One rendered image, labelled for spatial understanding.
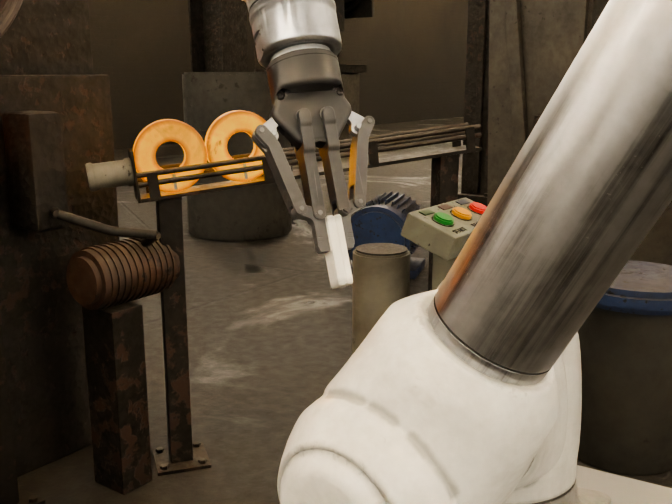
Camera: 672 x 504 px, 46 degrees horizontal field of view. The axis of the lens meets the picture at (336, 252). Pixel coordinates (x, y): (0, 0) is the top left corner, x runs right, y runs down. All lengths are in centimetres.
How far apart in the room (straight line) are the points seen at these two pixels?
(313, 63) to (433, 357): 35
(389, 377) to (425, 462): 6
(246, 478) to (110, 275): 55
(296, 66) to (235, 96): 331
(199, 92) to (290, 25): 339
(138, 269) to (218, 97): 254
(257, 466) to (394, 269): 58
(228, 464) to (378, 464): 134
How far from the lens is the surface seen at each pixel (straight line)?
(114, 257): 163
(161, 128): 169
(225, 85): 411
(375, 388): 57
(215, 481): 182
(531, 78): 370
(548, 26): 366
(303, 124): 79
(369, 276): 159
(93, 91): 188
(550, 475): 81
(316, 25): 80
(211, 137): 171
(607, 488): 98
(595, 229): 51
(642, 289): 178
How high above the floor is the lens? 88
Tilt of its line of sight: 13 degrees down
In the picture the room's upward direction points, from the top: straight up
